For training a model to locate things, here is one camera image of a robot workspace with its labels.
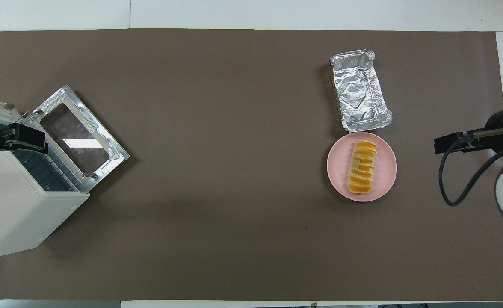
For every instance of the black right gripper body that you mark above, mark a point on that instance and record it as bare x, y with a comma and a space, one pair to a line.
497, 128

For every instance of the pink round plate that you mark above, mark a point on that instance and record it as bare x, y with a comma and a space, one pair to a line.
384, 171

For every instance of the sliced yellow bread loaf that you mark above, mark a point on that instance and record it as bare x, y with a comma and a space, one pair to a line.
362, 169

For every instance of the brown paper table mat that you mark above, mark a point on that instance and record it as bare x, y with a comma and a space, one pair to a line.
234, 171

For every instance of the white toaster oven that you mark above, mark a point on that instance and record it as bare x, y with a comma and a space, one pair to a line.
7, 205

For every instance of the glass oven door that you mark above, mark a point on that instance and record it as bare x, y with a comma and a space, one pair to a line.
80, 137

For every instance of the aluminium foil tray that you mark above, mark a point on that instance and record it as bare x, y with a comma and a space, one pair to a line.
360, 94

